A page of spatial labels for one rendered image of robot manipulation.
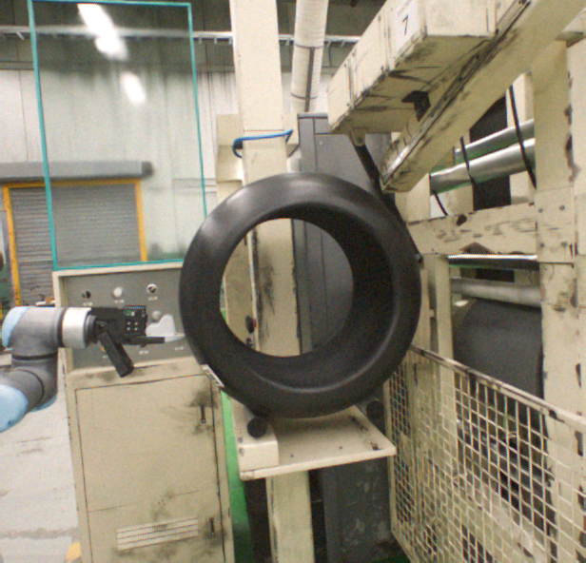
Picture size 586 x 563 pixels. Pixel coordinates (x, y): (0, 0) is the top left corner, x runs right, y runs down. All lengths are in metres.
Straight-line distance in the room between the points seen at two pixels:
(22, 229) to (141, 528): 9.50
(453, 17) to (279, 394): 0.79
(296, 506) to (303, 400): 0.62
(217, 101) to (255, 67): 9.45
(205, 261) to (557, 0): 0.75
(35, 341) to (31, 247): 9.85
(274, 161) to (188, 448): 1.10
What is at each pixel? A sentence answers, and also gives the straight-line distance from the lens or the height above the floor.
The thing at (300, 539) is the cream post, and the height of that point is 0.36.
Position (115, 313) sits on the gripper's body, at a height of 1.18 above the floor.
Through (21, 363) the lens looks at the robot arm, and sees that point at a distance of 1.08.
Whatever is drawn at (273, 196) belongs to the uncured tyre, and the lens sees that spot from 0.92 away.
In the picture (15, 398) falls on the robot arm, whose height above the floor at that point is 1.05.
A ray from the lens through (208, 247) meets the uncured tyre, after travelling 0.91.
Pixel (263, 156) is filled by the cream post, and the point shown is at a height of 1.58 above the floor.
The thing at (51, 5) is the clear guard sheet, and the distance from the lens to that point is 1.93.
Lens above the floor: 1.29
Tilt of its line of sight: 3 degrees down
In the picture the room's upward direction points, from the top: 4 degrees counter-clockwise
